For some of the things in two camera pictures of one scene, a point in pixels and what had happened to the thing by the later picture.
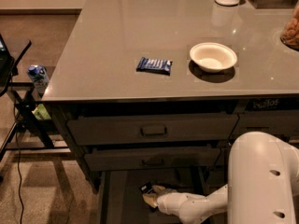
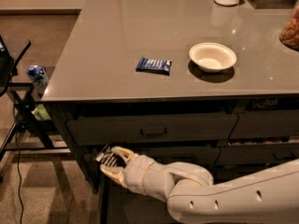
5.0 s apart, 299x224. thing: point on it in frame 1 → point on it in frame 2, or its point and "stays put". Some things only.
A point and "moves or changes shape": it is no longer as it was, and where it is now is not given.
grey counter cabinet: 167,80 stays put
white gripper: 167,201 → 135,174
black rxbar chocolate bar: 147,188 moves or changes shape
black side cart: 31,137 stays put
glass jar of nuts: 290,35 stays put
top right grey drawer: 275,122 stays put
